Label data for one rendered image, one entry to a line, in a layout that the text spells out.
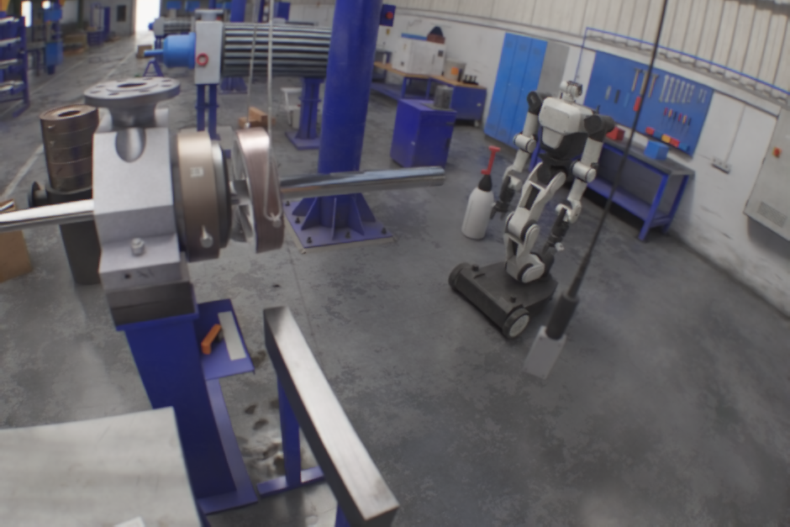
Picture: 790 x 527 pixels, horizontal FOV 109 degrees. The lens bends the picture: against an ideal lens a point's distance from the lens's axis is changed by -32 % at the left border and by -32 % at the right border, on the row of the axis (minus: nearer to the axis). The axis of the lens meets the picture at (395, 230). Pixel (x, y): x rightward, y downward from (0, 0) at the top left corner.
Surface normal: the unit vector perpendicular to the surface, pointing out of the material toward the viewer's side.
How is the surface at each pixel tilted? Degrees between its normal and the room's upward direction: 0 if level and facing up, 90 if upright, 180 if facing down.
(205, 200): 68
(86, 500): 0
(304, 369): 0
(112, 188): 45
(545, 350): 90
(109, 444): 0
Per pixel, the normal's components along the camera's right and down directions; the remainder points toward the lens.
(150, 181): 0.45, -0.27
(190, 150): 0.34, -0.58
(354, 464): 0.15, -0.87
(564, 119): -0.84, 0.15
